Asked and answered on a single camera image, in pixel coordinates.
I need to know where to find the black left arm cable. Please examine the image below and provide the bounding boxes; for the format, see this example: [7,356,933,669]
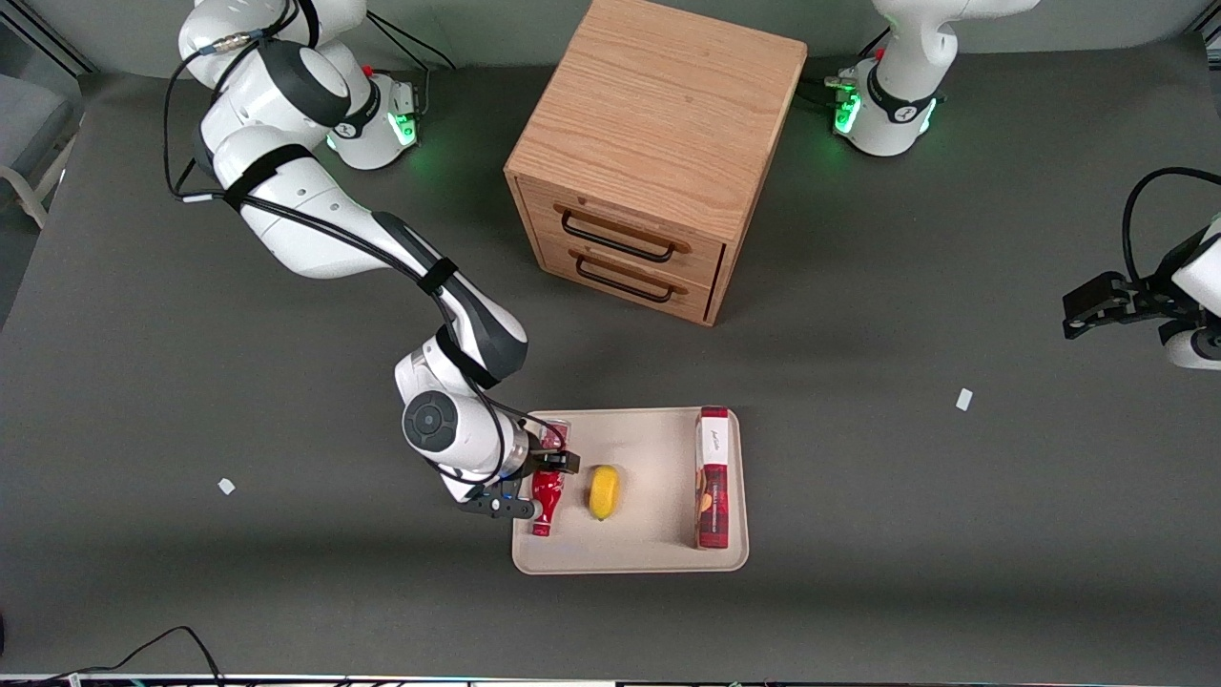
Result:
[1123,167,1221,282]

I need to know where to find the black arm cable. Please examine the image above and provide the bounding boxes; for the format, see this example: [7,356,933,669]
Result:
[1123,167,1221,282]
[162,0,549,488]

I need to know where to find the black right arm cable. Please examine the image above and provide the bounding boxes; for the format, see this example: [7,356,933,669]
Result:
[162,0,549,488]

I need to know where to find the wooden drawer cabinet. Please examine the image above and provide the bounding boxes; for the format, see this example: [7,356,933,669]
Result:
[504,0,809,328]

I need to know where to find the red ketchup bottle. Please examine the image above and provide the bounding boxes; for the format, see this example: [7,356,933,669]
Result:
[530,418,573,538]

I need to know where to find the dark right wrist camera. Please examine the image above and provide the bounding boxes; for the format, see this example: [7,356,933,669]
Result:
[456,482,537,520]

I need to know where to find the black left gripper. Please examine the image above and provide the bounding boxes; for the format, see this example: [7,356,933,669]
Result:
[1064,272,1189,341]

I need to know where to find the yellow lemon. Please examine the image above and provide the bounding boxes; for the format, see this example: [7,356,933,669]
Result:
[587,464,621,522]

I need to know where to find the black cable on floor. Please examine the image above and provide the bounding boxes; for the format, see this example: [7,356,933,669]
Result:
[0,625,225,687]

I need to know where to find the red and white cookie box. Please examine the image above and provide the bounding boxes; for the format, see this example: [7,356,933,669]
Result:
[693,406,732,551]

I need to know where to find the black base cable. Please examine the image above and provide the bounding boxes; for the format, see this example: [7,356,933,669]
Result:
[365,11,457,70]

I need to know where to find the black drawer handle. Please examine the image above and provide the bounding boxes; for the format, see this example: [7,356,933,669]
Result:
[575,256,674,304]
[561,210,678,263]

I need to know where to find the beige plastic tray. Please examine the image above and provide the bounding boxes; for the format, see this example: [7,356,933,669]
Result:
[511,407,751,575]

